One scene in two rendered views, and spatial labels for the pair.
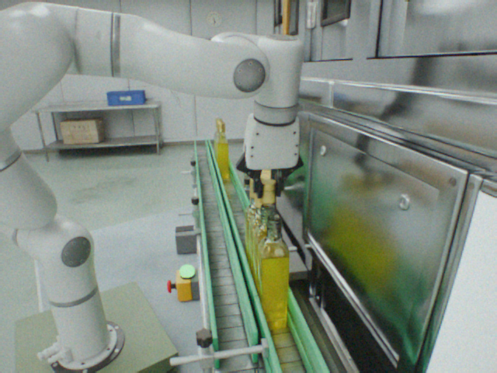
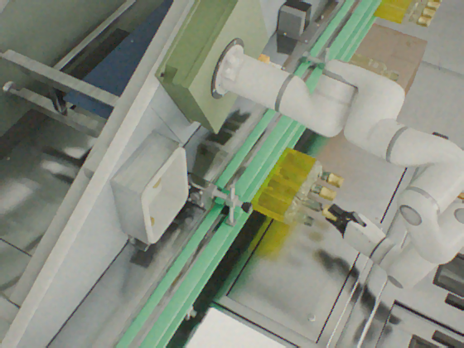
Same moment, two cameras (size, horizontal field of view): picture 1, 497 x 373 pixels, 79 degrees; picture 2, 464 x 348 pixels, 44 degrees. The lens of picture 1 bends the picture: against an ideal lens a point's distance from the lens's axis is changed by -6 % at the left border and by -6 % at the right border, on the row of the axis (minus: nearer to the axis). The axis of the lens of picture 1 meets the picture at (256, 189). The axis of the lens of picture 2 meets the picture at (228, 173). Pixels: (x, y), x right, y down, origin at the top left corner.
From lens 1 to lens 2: 126 cm
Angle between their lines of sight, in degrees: 42
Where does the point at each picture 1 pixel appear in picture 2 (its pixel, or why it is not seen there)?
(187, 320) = not seen: hidden behind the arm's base
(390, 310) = (253, 294)
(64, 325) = (258, 93)
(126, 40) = not seen: hidden behind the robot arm
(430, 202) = (311, 335)
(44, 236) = (336, 123)
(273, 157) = (352, 237)
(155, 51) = (421, 263)
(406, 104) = (357, 331)
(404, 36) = (395, 327)
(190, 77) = (402, 270)
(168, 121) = not seen: outside the picture
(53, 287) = (294, 110)
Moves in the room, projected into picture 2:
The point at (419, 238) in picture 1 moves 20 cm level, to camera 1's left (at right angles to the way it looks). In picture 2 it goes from (294, 324) to (309, 280)
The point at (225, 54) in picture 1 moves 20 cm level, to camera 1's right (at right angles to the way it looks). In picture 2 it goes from (408, 284) to (384, 329)
